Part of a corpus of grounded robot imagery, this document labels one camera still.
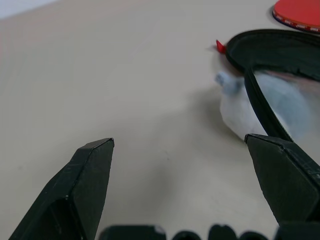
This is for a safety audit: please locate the white black-trimmed paddle case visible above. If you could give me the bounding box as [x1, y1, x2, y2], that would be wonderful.
[213, 29, 320, 143]

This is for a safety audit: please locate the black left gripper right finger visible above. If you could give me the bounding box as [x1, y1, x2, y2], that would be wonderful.
[244, 133, 320, 223]

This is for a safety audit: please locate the red table tennis paddle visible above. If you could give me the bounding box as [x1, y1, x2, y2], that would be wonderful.
[270, 0, 320, 35]

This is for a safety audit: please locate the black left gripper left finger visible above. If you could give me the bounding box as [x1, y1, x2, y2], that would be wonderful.
[8, 137, 115, 240]

